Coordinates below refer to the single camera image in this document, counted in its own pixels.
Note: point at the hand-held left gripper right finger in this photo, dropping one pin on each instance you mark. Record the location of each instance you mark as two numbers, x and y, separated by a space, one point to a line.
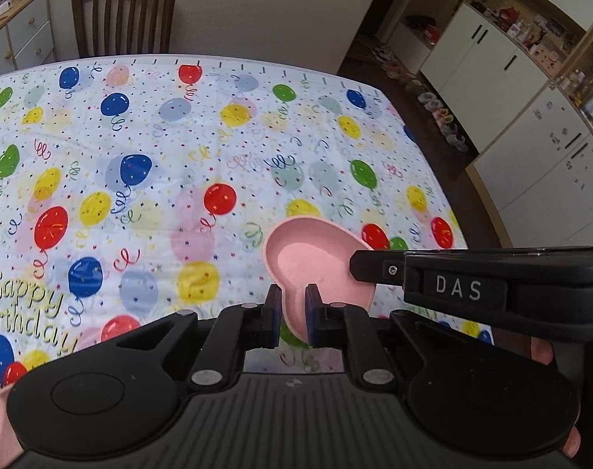
310 318

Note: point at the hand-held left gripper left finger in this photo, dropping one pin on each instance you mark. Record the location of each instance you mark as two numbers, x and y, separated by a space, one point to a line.
276 316

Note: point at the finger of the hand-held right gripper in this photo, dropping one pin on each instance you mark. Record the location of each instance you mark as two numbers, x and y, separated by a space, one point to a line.
374 266

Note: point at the pink heart-shaped dish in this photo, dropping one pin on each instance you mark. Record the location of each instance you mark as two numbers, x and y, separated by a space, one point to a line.
311 264

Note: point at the person's right hand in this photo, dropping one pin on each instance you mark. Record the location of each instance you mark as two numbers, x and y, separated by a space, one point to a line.
541 351

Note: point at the row of shoes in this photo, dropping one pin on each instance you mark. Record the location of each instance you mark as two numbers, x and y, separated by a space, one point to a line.
438 107

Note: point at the balloon print tablecloth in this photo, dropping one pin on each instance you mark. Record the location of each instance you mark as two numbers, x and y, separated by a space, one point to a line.
179 146

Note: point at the assorted jars and boxes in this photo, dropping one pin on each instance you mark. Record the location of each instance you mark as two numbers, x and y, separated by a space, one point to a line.
521 29

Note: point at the wooden chair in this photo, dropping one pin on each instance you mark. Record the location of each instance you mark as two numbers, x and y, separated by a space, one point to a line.
125 14

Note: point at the white drawer cabinet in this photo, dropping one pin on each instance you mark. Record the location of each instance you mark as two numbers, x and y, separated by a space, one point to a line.
27 34

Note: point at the white wall cabinet unit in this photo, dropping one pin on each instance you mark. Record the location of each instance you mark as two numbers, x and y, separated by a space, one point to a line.
472 53

